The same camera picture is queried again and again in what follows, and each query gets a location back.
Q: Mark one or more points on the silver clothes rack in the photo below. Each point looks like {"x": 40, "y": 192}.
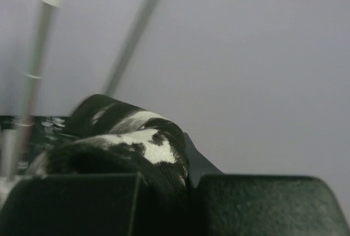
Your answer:
{"x": 16, "y": 138}

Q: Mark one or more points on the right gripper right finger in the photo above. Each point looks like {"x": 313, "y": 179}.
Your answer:
{"x": 247, "y": 204}

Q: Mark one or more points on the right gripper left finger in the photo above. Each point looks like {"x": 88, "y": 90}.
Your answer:
{"x": 74, "y": 205}

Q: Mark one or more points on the right aluminium corner post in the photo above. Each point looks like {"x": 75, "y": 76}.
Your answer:
{"x": 129, "y": 45}

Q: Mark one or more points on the black white tie-dye trousers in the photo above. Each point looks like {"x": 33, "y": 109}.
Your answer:
{"x": 104, "y": 136}

